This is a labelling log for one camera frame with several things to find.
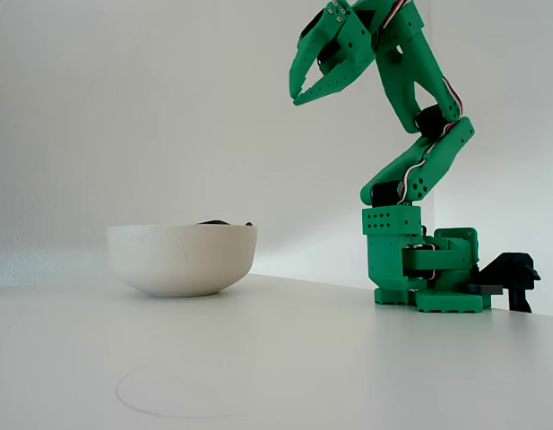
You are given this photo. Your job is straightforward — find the black table clamp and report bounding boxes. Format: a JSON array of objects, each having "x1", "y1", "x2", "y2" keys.
[{"x1": 466, "y1": 251, "x2": 543, "y2": 314}]

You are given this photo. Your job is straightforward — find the white round bowl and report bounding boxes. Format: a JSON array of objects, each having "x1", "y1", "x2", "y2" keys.
[{"x1": 106, "y1": 223, "x2": 259, "y2": 299}]

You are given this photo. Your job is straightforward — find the black crumpled cloth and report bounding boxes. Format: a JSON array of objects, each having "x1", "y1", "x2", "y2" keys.
[{"x1": 193, "y1": 218, "x2": 255, "y2": 228}]

